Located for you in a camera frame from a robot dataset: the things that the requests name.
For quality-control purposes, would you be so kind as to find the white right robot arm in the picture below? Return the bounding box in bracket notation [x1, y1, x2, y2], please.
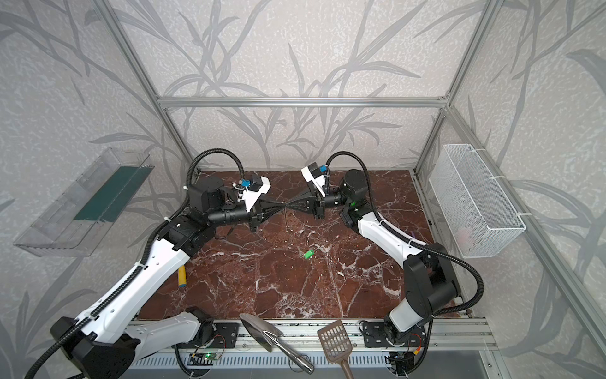
[287, 165, 460, 339]

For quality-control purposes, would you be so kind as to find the pink object in basket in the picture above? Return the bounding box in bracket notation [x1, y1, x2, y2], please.
[455, 227, 475, 253]

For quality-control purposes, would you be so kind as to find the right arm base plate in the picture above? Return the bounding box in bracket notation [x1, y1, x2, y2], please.
[358, 321, 426, 349]

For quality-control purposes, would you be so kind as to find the steel garden trowel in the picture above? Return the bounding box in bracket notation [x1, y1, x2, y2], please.
[239, 314, 315, 374]

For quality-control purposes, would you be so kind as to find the aluminium frame post right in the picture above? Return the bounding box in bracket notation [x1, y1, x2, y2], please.
[413, 0, 504, 176]

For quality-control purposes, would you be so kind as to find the aluminium frame crossbar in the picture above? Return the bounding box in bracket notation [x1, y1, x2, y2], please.
[158, 97, 447, 108]

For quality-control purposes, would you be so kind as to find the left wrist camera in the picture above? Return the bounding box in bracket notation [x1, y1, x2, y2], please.
[236, 175, 271, 213]

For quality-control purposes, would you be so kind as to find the brown slotted scoop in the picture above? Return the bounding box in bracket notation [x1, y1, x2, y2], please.
[317, 320, 354, 379]

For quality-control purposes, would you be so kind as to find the green yellow garden spade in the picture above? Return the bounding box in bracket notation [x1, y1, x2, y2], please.
[178, 265, 187, 287]

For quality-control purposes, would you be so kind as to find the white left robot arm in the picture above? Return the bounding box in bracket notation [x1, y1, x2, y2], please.
[51, 175, 271, 378]

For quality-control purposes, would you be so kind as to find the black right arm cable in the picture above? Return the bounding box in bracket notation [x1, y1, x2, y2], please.
[325, 151, 484, 316]

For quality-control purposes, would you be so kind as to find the aluminium frame post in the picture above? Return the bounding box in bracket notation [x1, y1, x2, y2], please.
[413, 0, 504, 176]
[92, 0, 194, 163]

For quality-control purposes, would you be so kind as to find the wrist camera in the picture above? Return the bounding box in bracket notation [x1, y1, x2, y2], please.
[301, 163, 328, 197]
[236, 175, 271, 213]

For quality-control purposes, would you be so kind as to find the aluminium frame post left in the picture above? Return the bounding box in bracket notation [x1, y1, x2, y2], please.
[92, 0, 194, 163]

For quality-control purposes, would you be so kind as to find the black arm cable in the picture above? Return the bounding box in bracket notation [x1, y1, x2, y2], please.
[325, 151, 484, 316]
[23, 147, 246, 379]

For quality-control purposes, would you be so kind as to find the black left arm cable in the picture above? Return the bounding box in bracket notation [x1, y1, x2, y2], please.
[23, 147, 246, 379]

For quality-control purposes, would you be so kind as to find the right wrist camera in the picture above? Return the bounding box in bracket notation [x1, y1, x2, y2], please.
[301, 163, 328, 197]

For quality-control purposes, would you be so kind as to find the white wire mesh basket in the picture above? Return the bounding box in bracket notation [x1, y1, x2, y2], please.
[429, 144, 526, 258]

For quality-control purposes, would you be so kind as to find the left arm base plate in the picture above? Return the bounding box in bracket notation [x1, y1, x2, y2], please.
[208, 322, 240, 350]

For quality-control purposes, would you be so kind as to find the clear plastic wall bin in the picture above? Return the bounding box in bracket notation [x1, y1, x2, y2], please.
[14, 148, 155, 257]

